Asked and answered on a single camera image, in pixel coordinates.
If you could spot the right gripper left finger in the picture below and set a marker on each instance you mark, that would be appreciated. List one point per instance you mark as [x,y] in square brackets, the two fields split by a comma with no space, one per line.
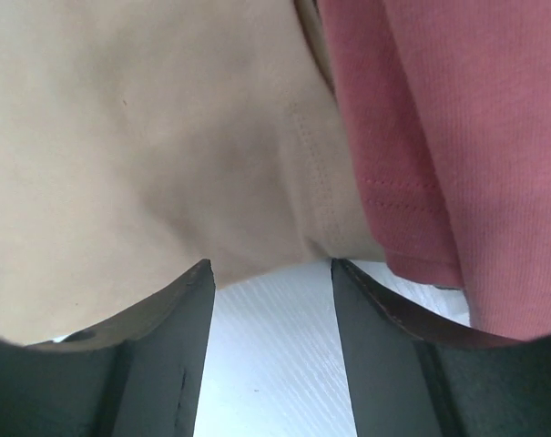
[137,373]

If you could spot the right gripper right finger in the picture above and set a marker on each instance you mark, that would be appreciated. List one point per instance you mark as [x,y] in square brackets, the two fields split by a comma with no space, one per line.
[412,372]

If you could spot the beige t shirt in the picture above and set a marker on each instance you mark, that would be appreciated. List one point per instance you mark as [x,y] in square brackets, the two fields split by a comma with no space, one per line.
[139,137]

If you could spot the folded red t shirt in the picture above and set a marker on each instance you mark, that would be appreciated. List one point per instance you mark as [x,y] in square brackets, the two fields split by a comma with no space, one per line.
[447,107]

